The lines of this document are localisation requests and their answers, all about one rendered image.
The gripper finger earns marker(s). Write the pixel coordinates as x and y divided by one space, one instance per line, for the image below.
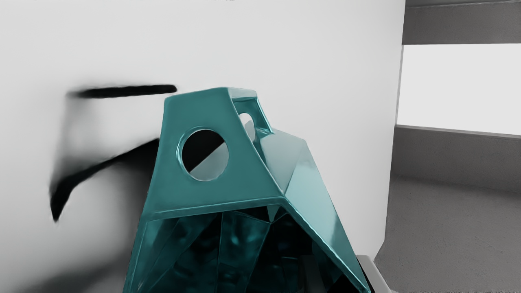
374 276

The teal faceted mug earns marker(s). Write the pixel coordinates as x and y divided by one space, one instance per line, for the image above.
240 179

